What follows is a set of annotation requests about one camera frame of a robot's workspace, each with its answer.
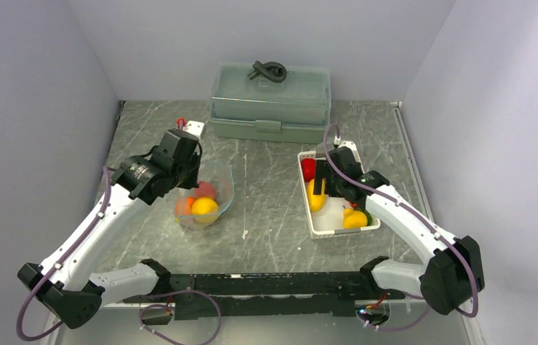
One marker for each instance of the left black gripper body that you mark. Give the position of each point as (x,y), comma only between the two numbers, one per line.
(187,175)

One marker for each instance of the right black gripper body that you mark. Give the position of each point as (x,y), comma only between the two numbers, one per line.
(334,185)

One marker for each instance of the small yellow fruit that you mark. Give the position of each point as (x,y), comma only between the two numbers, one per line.
(316,201)

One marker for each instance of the white perforated plastic basket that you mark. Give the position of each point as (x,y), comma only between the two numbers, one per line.
(327,222)

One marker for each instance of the pink peach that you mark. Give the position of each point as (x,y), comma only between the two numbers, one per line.
(205,190)

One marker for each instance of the orange tangerine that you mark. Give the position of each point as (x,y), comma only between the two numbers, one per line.
(183,207)

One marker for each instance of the clear zip top bag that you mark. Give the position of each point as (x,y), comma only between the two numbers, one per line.
(221,177)

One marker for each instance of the yellow apple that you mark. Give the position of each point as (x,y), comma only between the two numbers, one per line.
(204,210)

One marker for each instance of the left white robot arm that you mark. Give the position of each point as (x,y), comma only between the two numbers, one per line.
(65,282)

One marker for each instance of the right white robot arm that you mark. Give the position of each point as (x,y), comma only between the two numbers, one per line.
(451,271)

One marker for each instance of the red bell pepper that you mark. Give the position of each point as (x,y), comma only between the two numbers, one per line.
(308,169)

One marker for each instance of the green plastic storage box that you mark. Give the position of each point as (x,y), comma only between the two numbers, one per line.
(246,105)

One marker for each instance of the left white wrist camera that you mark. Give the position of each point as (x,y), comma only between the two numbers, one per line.
(195,128)

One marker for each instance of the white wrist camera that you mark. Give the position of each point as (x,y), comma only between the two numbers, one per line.
(338,143)
(195,128)

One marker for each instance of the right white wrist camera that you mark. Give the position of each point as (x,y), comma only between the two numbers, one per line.
(338,143)

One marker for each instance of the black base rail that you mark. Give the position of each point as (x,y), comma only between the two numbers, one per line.
(271,294)

